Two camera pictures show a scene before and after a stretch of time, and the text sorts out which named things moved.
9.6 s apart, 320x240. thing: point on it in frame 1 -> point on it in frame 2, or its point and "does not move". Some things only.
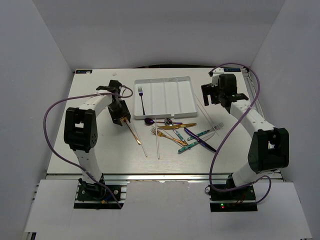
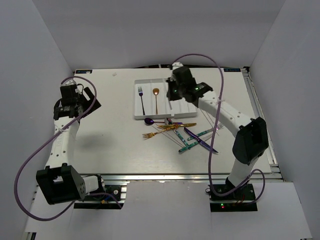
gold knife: x=171 y=127 does not move
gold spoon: x=125 y=120 -> x=156 y=91
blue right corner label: x=232 y=70 does not move
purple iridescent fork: x=141 y=94 does not move
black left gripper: x=123 y=113 -> x=90 y=95
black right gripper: x=207 y=90 -> x=171 y=82
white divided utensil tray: x=164 y=97 does not move
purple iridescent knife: x=199 y=141 does not move
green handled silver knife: x=204 y=139 does not move
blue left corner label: x=83 y=71 does not move
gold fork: x=153 y=132 -> x=146 y=135
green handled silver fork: x=218 y=127 does not move
